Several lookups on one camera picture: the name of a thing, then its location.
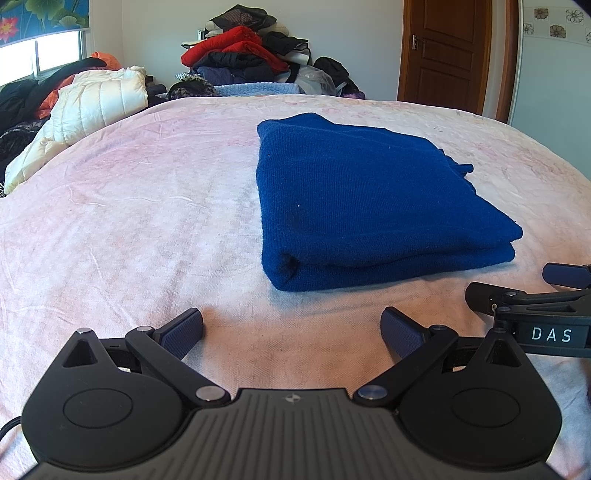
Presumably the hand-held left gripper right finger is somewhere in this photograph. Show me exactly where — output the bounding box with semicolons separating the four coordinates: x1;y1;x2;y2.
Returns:
353;307;525;408

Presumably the white puffer jacket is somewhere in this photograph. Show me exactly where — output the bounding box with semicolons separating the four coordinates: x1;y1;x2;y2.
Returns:
4;66;149;192

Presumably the light blue knit cloth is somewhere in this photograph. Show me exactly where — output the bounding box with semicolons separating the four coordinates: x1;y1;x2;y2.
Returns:
213;82;303;97

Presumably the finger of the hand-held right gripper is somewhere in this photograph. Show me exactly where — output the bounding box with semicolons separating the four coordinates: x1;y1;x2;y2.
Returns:
465;281;591;320
542;262;591;289

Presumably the black garment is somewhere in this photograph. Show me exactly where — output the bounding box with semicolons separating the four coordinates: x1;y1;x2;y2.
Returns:
0;58;100;130

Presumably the brown wooden door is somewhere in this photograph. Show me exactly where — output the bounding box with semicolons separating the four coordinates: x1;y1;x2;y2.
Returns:
397;0;520;124

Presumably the orange garment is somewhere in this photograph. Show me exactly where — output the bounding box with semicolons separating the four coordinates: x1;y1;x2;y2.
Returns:
37;52;122;118

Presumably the pink bed blanket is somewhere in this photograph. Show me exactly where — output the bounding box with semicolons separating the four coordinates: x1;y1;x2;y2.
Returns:
0;95;591;480

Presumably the dark patterned garment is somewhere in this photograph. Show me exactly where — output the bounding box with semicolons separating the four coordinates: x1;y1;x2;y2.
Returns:
145;74;218;107

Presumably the black cable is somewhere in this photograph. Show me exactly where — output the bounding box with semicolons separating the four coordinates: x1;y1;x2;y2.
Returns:
0;413;24;441

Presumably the window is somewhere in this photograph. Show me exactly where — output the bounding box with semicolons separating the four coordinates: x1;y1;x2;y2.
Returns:
0;30;86;86

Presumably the lotus print roller blind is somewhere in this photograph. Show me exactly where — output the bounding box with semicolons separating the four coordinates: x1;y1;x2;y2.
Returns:
0;0;90;46

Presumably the blue knit sweater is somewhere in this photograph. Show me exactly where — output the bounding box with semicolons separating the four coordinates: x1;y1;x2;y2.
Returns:
256;112;524;292

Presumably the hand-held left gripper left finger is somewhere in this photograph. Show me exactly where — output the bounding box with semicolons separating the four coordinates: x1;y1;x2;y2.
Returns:
60;308;230;408

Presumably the flower print wardrobe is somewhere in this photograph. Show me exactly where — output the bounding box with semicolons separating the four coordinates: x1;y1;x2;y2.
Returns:
508;0;591;181

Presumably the pile of clothes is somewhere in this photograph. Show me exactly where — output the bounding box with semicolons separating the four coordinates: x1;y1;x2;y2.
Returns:
167;4;366;100

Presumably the dark floral cloth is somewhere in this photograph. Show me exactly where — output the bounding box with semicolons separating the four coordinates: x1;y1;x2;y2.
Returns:
0;121;51;174

